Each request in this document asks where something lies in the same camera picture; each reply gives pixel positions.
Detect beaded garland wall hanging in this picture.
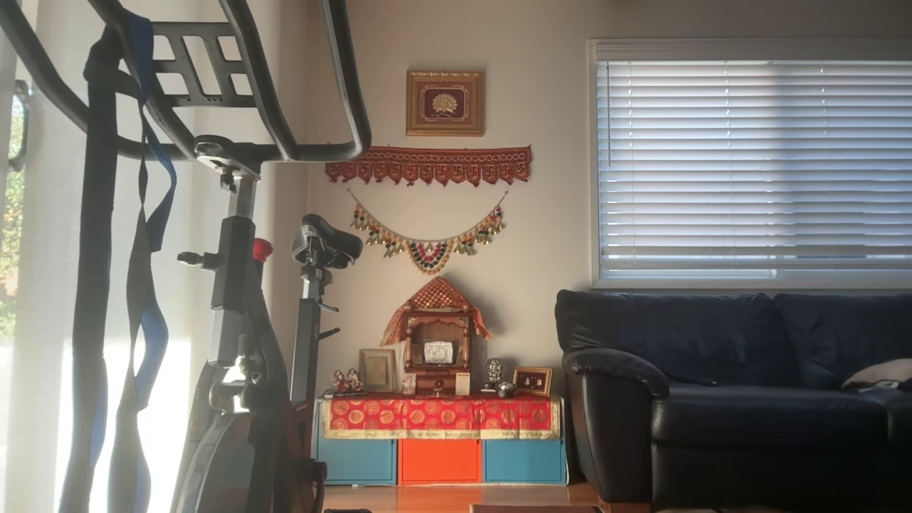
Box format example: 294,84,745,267
348,190,509,276

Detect red and gold cloth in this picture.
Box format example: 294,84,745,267
321,393,562,440

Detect pale standing picture frame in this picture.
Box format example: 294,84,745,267
358,348,398,393

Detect black hanging strap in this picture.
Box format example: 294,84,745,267
58,27,123,513

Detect gold framed wall picture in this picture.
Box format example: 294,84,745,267
406,70,485,137

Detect dark floor rug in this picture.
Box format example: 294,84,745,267
470,504,603,513

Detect white cushion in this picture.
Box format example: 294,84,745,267
842,358,912,393

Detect white window blind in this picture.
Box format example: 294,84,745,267
590,39,912,289

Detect blue hanging strap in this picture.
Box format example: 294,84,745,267
107,10,178,513

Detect blue and orange cabinet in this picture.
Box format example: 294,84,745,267
313,398,569,487

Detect small colourful figurines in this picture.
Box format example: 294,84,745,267
331,368,366,398

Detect red embroidered wall hanging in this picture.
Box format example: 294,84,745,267
326,146,532,188

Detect black leather sofa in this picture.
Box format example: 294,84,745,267
555,289,912,507

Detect small gold framed picture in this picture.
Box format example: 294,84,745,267
513,366,554,398

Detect white sheer curtain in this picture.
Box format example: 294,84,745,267
0,0,309,513

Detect wooden shrine with red canopy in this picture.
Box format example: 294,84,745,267
380,276,493,397

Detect black exercise bike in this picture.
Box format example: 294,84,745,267
0,0,373,513

